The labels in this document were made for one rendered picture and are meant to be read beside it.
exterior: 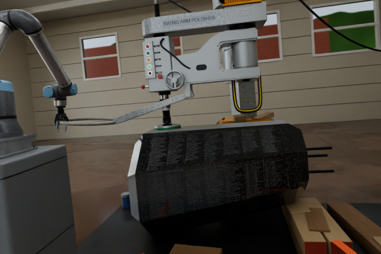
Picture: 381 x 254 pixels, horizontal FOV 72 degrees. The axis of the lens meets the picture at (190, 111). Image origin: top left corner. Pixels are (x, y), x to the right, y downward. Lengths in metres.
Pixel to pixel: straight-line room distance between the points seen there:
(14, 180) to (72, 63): 8.59
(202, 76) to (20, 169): 1.31
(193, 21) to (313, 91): 6.56
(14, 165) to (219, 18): 1.57
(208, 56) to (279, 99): 6.23
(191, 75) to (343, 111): 6.93
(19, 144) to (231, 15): 1.56
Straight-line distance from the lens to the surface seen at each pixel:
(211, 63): 2.02
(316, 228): 1.82
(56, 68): 2.03
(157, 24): 2.12
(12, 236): 1.33
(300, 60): 8.28
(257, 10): 2.09
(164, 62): 2.06
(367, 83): 8.79
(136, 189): 1.83
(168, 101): 2.09
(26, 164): 1.33
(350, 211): 2.40
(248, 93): 2.69
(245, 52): 2.04
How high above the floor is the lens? 1.04
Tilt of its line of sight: 3 degrees down
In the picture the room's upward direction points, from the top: 5 degrees counter-clockwise
